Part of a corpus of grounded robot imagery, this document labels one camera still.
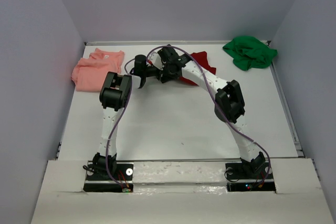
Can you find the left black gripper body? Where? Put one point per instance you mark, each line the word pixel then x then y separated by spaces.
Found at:
pixel 150 71

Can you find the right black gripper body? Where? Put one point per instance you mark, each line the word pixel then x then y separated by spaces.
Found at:
pixel 166 71

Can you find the red t shirt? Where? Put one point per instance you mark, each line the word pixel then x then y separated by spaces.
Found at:
pixel 202 60

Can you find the green t shirt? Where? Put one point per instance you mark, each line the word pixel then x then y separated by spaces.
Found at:
pixel 248 52

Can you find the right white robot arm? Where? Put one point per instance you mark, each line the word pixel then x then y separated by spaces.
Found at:
pixel 228 101

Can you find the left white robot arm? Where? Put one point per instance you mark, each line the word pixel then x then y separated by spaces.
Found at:
pixel 114 97

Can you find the pink folded t shirt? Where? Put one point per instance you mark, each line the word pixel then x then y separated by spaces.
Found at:
pixel 89 73

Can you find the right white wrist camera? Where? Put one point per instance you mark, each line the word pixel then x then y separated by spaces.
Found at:
pixel 154 59

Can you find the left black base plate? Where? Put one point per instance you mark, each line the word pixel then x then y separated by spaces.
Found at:
pixel 100 182

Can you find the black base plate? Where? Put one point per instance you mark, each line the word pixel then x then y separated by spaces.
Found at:
pixel 239 181
pixel 100 182

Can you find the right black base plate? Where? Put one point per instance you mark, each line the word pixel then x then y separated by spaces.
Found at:
pixel 239 181

